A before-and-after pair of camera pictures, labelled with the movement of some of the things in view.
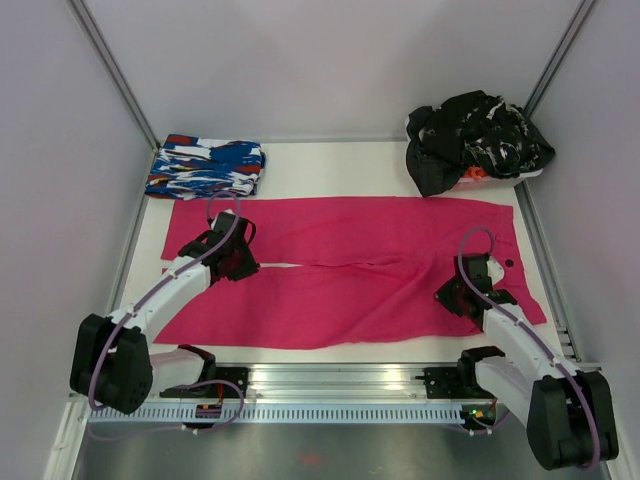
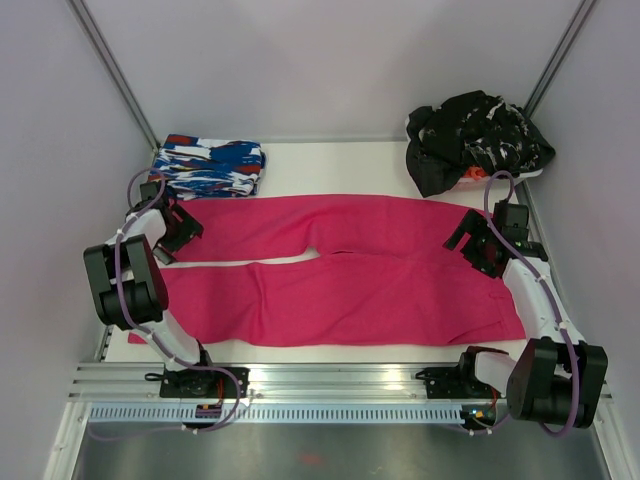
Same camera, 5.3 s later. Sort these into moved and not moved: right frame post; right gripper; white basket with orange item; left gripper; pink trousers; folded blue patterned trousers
Moved: right gripper; left gripper
Not moved: pink trousers; right frame post; folded blue patterned trousers; white basket with orange item
